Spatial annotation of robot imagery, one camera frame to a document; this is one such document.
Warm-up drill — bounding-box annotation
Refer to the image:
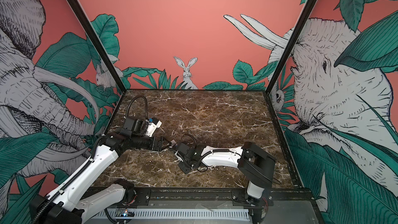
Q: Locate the white remote control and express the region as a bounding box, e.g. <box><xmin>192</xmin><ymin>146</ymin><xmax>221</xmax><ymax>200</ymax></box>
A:
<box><xmin>174</xmin><ymin>151</ymin><xmax>185</xmax><ymax>164</ymax></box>

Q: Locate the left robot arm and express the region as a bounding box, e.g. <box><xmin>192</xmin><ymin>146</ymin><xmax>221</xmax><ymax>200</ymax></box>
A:
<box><xmin>29</xmin><ymin>117</ymin><xmax>169</xmax><ymax>224</ymax></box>

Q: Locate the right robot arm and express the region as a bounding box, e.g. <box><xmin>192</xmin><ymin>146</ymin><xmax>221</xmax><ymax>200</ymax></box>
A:
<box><xmin>170</xmin><ymin>142</ymin><xmax>277</xmax><ymax>205</ymax></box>

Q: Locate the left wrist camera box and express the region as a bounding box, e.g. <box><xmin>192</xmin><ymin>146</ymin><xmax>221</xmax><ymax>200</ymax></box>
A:
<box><xmin>145</xmin><ymin>117</ymin><xmax>162</xmax><ymax>137</ymax></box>

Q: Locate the right black corrugated cable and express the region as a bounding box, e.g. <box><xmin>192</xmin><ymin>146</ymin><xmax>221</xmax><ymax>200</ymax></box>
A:
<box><xmin>181</xmin><ymin>133</ymin><xmax>198</xmax><ymax>150</ymax></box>

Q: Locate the black corrugated cable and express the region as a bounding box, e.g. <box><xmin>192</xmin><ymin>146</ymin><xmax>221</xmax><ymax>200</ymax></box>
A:
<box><xmin>181</xmin><ymin>133</ymin><xmax>198</xmax><ymax>150</ymax></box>
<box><xmin>125</xmin><ymin>95</ymin><xmax>149</xmax><ymax>120</ymax></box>

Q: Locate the left black corrugated cable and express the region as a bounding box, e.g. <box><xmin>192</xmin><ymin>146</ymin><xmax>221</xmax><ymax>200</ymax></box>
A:
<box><xmin>125</xmin><ymin>95</ymin><xmax>149</xmax><ymax>120</ymax></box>

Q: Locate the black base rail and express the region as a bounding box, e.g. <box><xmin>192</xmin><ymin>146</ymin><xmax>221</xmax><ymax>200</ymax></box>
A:
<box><xmin>128</xmin><ymin>187</ymin><xmax>314</xmax><ymax>207</ymax></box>

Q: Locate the white slotted cable duct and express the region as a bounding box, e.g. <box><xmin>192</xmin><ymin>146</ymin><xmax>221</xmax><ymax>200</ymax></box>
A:
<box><xmin>108</xmin><ymin>208</ymin><xmax>251</xmax><ymax>221</ymax></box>

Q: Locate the left black frame post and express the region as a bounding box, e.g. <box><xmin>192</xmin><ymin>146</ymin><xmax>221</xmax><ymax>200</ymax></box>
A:
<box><xmin>67</xmin><ymin>0</ymin><xmax>127</xmax><ymax>93</ymax></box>

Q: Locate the black frame post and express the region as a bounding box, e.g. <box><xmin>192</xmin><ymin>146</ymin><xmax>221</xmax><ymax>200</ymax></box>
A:
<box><xmin>265</xmin><ymin>0</ymin><xmax>317</xmax><ymax>95</ymax></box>
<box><xmin>67</xmin><ymin>0</ymin><xmax>127</xmax><ymax>93</ymax></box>

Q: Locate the right black frame post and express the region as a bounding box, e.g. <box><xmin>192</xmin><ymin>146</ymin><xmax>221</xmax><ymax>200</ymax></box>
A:
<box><xmin>265</xmin><ymin>0</ymin><xmax>317</xmax><ymax>95</ymax></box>

